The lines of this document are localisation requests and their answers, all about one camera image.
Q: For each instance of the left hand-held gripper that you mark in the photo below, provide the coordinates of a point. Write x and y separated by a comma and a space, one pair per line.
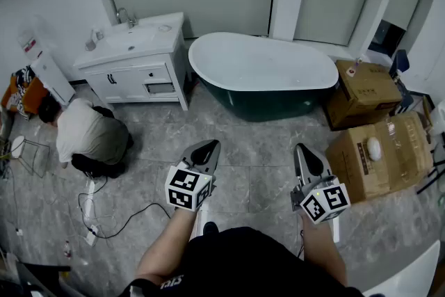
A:
187, 189

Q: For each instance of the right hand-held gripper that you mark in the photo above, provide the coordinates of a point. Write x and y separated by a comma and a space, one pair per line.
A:
325, 203

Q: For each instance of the person's left forearm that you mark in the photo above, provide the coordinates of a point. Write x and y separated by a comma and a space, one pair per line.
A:
163, 247

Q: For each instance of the person's right forearm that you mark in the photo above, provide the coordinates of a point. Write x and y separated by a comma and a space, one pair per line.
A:
323, 254

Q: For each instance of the white bathtub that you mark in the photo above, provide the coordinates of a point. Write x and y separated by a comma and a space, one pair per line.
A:
257, 59

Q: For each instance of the white rounded object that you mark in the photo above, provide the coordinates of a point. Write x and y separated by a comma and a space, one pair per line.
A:
374, 149

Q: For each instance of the person's black shoe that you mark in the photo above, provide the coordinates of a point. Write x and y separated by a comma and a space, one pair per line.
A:
210, 228

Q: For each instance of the plastic-wrapped cardboard box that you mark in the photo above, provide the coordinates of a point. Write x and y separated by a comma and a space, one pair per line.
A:
386, 163

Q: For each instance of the brown cardboard box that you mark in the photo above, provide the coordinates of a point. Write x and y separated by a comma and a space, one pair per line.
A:
368, 90

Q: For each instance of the white vanity cabinet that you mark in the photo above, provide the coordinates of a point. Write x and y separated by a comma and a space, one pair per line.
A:
132, 80

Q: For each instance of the person's black clothing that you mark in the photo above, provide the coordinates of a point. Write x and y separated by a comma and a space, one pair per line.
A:
243, 264

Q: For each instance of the white power strip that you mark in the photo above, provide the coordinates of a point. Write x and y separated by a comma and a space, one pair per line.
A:
91, 236

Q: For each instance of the blue chair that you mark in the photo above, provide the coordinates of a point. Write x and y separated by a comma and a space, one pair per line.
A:
401, 62

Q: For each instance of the chrome faucet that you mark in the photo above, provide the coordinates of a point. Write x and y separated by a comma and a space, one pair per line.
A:
129, 19

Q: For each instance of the small grey cup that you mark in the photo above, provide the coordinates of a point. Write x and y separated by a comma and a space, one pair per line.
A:
99, 34

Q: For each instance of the white water dispenser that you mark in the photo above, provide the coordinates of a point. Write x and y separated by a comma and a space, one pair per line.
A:
52, 80

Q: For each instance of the orange chair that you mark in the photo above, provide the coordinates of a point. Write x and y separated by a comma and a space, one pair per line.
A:
39, 94

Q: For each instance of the patterned bag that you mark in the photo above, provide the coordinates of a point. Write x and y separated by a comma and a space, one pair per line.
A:
22, 87

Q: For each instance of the clear water jug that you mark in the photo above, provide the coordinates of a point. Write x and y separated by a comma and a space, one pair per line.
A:
34, 41

